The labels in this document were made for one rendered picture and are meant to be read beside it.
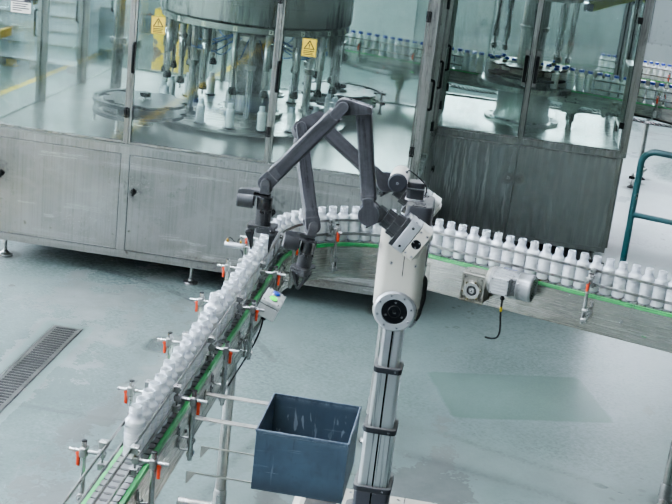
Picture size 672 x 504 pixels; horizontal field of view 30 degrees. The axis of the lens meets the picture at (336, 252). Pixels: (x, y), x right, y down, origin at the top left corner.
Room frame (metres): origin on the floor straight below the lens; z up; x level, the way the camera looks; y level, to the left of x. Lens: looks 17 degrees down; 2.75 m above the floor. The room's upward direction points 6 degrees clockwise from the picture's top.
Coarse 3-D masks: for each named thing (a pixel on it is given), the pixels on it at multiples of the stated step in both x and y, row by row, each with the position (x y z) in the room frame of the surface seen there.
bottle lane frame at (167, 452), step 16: (256, 304) 4.88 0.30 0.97; (240, 320) 4.60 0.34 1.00; (240, 352) 4.62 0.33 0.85; (208, 368) 4.09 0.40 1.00; (208, 384) 4.07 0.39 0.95; (208, 400) 4.09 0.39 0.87; (176, 416) 3.68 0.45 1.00; (176, 432) 3.65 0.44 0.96; (160, 448) 3.46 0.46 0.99; (176, 448) 3.66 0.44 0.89; (112, 464) 3.31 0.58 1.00; (144, 464) 3.34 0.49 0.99; (176, 464) 3.68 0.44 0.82; (144, 480) 3.29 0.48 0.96; (160, 480) 3.49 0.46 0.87; (128, 496) 3.13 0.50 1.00; (144, 496) 3.31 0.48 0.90
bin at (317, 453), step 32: (288, 416) 4.05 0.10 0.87; (320, 416) 4.03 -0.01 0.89; (352, 416) 4.02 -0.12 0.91; (256, 448) 3.75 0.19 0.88; (288, 448) 3.74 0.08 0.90; (320, 448) 3.73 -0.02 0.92; (352, 448) 3.88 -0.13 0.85; (256, 480) 3.75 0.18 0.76; (288, 480) 3.74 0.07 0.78; (320, 480) 3.73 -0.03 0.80
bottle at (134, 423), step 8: (136, 408) 3.35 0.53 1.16; (128, 416) 3.36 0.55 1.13; (136, 416) 3.35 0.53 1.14; (128, 424) 3.34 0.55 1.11; (136, 424) 3.34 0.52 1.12; (144, 424) 3.36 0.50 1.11; (128, 432) 3.34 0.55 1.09; (136, 432) 3.34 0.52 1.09; (128, 440) 3.34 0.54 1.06; (128, 448) 3.34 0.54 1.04; (128, 456) 3.34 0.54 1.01
